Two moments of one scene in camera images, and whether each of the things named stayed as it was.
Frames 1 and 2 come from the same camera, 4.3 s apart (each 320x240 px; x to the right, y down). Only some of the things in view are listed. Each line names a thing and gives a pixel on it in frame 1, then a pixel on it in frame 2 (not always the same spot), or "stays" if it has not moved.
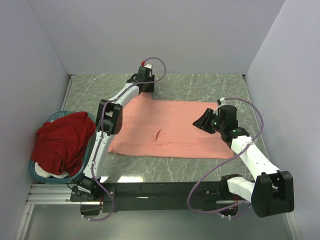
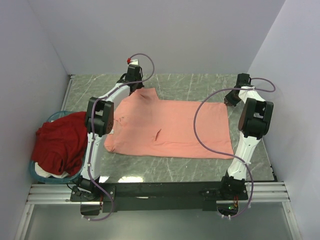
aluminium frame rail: [51, 194] stays
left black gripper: [150, 89] → [140, 86]
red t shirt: [58, 145] stays
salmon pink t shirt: [155, 126] stays
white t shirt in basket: [45, 174] stays
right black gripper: [203, 121] → [229, 101]
